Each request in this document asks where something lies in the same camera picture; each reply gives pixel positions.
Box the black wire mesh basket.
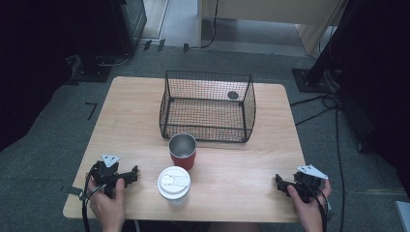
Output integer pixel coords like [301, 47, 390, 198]
[159, 70, 257, 144]

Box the black metal stand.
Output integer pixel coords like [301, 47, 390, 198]
[291, 18, 343, 95]

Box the person's left hand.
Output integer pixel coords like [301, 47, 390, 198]
[85, 174, 127, 227]

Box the grey metal bracket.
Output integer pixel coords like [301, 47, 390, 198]
[65, 186, 85, 198]

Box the red cup with steel inside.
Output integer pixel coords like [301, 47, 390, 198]
[168, 132, 197, 171]

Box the black floor cable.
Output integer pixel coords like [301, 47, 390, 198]
[294, 105, 337, 128]
[289, 92, 340, 108]

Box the light wooden desk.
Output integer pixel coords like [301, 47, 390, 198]
[196, 0, 350, 56]

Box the left hand-held gripper cable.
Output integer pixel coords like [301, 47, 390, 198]
[81, 163, 108, 232]

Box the hand-held gripper cable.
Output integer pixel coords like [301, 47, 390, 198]
[81, 163, 108, 232]
[299, 178, 331, 232]

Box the white cup lid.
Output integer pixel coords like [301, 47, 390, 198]
[157, 165, 192, 207]

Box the right hand-held gripper cable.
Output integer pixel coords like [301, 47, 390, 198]
[299, 178, 331, 232]

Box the black stand base plate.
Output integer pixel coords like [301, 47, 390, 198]
[68, 54, 113, 84]

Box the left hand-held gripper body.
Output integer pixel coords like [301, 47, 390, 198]
[91, 154, 131, 198]

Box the black cabinet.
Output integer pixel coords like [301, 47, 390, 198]
[110, 0, 148, 56]

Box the person's right hand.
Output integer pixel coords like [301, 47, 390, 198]
[286, 179, 333, 232]

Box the thin black hanging cable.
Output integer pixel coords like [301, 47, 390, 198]
[189, 0, 220, 50]

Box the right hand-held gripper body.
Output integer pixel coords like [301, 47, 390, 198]
[289, 164, 329, 204]

